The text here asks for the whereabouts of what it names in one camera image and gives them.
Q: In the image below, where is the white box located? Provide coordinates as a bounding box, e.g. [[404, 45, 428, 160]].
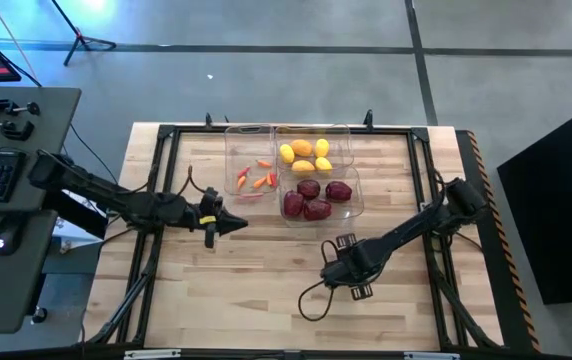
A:
[[51, 219, 105, 254]]

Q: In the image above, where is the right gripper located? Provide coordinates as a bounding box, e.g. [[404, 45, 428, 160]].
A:
[[320, 232, 385, 302]]

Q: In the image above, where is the clear plastic basket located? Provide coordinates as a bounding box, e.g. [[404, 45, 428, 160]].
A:
[[274, 123, 356, 173], [223, 123, 280, 199], [278, 167, 366, 227]]

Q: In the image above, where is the dark red fruit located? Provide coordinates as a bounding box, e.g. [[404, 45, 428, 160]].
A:
[[303, 199, 333, 222], [296, 179, 322, 200], [325, 180, 354, 203], [283, 190, 305, 218]]

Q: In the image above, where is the black tripod stand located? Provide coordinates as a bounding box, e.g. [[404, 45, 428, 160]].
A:
[[48, 0, 118, 68]]

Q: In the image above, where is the black C clamp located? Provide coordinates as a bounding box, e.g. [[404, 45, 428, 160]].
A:
[[0, 94, 42, 119], [0, 114, 36, 142]]

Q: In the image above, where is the black left wrist camera cable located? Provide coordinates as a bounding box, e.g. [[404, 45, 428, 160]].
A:
[[180, 164, 208, 195]]

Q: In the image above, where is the black computer mouse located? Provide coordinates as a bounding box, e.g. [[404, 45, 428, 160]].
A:
[[0, 219, 23, 257]]

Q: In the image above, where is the black yellow hazard edge strip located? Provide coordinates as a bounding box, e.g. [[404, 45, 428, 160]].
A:
[[465, 130, 542, 354]]

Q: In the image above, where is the large black box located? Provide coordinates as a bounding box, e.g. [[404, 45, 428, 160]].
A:
[[495, 96, 572, 306]]

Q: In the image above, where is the orange mango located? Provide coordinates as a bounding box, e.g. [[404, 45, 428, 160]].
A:
[[289, 138, 314, 158], [291, 159, 317, 175]]

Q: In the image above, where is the white metal bracket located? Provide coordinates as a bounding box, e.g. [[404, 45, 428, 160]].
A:
[[403, 351, 462, 360], [123, 349, 182, 360]]

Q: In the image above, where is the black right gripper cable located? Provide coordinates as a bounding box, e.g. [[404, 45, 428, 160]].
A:
[[297, 238, 338, 323]]

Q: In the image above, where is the black desk cable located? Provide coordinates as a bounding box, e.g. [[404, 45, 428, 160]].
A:
[[68, 122, 120, 186]]

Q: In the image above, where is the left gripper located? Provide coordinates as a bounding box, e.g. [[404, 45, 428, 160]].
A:
[[180, 187, 249, 250]]

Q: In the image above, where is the black aluminium table frame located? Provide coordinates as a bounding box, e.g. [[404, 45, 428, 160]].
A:
[[78, 122, 505, 351]]

